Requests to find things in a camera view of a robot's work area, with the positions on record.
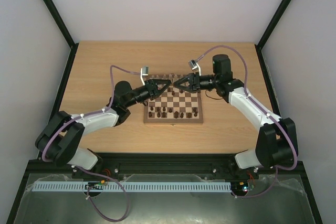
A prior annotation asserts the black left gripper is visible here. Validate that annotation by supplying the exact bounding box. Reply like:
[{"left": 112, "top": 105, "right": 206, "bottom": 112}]
[{"left": 125, "top": 79, "right": 171, "bottom": 108}]

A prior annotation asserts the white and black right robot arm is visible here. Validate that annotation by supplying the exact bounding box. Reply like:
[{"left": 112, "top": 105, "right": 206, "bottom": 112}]
[{"left": 173, "top": 55, "right": 298, "bottom": 178}]

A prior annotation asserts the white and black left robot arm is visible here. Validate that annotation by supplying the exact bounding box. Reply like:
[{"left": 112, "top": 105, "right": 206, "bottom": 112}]
[{"left": 35, "top": 79, "right": 172, "bottom": 170}]

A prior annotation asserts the wooden chessboard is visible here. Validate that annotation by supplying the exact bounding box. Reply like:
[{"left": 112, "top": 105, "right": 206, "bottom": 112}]
[{"left": 143, "top": 85, "right": 203, "bottom": 125}]

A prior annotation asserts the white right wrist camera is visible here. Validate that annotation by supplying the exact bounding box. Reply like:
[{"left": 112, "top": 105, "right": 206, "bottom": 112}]
[{"left": 188, "top": 60, "right": 202, "bottom": 76}]

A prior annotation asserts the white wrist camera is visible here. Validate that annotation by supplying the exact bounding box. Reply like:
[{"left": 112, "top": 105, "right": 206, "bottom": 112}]
[
  {"left": 188, "top": 60, "right": 202, "bottom": 76},
  {"left": 140, "top": 66, "right": 149, "bottom": 85}
]

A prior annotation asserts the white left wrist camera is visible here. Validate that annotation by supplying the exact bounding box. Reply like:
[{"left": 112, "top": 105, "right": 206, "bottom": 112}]
[{"left": 140, "top": 66, "right": 149, "bottom": 85}]

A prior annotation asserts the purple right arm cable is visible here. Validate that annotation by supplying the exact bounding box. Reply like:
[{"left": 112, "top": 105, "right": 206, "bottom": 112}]
[{"left": 194, "top": 45, "right": 299, "bottom": 198}]

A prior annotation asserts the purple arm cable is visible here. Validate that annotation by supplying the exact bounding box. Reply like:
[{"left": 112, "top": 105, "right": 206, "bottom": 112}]
[
  {"left": 41, "top": 64, "right": 144, "bottom": 221},
  {"left": 194, "top": 45, "right": 299, "bottom": 198}
]

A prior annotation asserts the black aluminium frame rail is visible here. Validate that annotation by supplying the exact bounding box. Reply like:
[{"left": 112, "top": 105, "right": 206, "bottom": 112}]
[{"left": 24, "top": 153, "right": 306, "bottom": 180}]

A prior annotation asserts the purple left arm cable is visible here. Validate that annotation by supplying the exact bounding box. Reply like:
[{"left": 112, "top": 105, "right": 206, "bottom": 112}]
[{"left": 41, "top": 64, "right": 144, "bottom": 221}]

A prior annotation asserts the light blue slotted cable duct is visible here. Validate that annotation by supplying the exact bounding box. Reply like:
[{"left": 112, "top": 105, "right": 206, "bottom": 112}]
[{"left": 32, "top": 181, "right": 232, "bottom": 193}]

